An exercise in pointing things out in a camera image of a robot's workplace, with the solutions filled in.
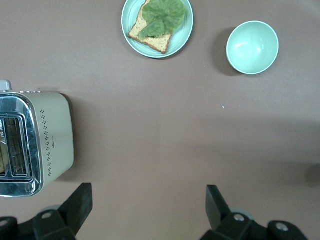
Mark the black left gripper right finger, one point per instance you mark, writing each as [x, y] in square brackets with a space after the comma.
[216, 207]

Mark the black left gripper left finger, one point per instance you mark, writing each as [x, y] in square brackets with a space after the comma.
[80, 205]

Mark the beige and chrome toaster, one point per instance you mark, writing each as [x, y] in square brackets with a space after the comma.
[57, 137]

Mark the pale green bowl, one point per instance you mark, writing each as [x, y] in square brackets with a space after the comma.
[252, 47]

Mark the brown bread slice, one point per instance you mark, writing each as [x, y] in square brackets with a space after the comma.
[157, 43]

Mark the pale green plate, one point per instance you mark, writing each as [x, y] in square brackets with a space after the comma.
[183, 32]

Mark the green lettuce leaf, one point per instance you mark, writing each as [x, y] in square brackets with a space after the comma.
[162, 17]

